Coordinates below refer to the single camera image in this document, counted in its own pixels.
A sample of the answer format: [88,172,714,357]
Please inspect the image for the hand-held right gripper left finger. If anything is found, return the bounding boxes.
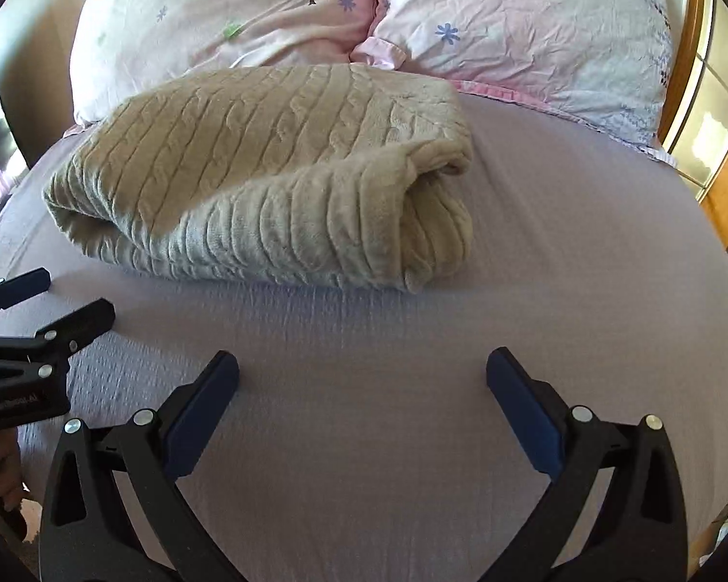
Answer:
[38,350,244,582]

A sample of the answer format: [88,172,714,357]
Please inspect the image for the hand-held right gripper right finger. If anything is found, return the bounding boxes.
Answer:
[478,347,689,582]

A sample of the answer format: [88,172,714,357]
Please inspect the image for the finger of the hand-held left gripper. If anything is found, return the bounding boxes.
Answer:
[0,268,53,333]
[0,297,116,380]

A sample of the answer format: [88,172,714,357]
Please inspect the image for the person's left hand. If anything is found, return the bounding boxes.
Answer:
[0,429,25,514]

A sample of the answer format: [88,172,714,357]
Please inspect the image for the bed with lilac sheet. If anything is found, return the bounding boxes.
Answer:
[0,76,728,582]

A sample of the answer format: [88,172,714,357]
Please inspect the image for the pink tree print pillow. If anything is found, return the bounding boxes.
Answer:
[68,0,382,129]

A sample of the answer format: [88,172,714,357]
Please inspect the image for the wooden framed glass panel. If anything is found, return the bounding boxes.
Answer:
[656,0,728,254]

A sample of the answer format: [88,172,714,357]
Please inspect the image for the pink flower print pillow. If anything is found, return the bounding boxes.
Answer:
[350,0,676,163]

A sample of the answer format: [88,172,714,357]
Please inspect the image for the beige cable-knit fleece blanket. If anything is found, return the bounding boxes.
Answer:
[42,64,477,296]

